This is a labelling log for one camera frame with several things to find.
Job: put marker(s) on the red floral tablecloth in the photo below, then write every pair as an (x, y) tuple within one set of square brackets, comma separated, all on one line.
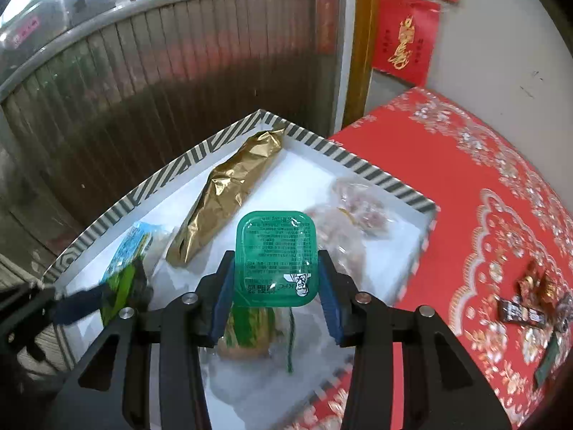
[(447, 197)]

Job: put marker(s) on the dark chocolate bar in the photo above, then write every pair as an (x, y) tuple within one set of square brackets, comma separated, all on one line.
[(521, 311)]

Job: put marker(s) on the red candy packet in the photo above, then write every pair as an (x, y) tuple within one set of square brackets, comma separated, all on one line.
[(535, 284)]

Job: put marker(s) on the red poster gold emblem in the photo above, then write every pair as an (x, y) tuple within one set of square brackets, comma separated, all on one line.
[(405, 36)]

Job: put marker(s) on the green red packet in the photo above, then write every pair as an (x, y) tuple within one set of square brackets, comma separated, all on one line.
[(548, 360)]

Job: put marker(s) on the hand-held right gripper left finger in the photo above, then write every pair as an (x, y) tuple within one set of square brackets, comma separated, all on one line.
[(221, 304)]

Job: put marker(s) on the long gold foil packet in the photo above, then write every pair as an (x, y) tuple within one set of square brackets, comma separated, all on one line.
[(224, 192)]

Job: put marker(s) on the wooden door frame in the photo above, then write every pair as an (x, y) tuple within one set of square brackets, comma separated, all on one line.
[(362, 31)]

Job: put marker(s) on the clear bag of nuts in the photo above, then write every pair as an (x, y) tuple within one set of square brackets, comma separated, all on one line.
[(353, 215)]

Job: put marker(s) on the green white pastry packet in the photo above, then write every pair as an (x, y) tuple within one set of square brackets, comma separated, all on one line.
[(250, 327)]

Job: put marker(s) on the dark green snack packet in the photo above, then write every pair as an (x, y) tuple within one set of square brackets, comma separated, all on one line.
[(118, 291)]

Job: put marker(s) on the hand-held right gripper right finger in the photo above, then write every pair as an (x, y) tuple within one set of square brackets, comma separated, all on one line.
[(331, 304)]

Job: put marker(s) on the striped cardboard box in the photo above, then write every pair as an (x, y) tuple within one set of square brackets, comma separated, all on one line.
[(286, 179)]

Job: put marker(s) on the green sauce cup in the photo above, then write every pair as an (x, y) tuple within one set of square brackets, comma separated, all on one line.
[(277, 251)]

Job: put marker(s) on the light blue snack packet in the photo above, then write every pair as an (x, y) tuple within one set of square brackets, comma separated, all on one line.
[(134, 244)]

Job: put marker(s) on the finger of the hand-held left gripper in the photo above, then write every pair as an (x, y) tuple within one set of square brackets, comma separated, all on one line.
[(78, 307)]

